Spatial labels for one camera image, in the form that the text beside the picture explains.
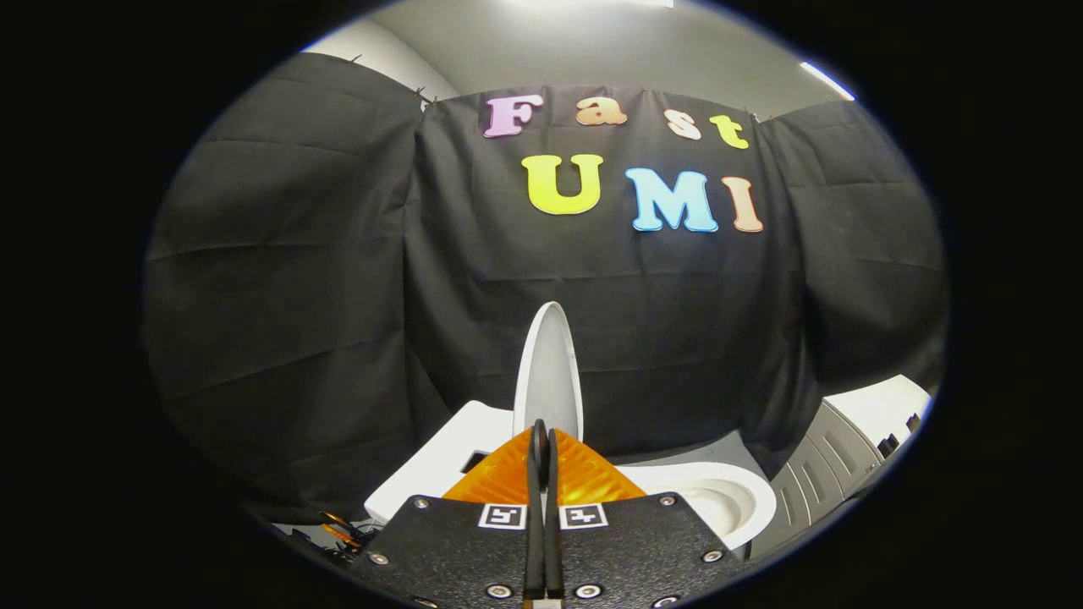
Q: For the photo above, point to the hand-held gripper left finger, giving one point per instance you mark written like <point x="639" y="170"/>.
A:
<point x="465" y="558"/>

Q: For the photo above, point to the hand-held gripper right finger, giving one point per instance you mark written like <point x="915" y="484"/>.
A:
<point x="626" y="558"/>

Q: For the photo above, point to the white toilet lid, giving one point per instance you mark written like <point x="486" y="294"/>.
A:
<point x="548" y="372"/>

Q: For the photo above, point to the white toilet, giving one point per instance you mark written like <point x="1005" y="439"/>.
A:
<point x="719" y="499"/>

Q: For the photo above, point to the orange tool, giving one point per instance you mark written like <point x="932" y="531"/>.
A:
<point x="338" y="529"/>

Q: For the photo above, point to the white cabinet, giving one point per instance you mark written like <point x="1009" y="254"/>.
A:
<point x="821" y="474"/>

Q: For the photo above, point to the small black holder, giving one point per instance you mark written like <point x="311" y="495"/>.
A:
<point x="888" y="445"/>

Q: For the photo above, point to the black backdrop cloth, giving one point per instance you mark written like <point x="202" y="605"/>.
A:
<point x="338" y="296"/>

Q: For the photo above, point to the small ceiling light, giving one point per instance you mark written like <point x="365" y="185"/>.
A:
<point x="827" y="81"/>

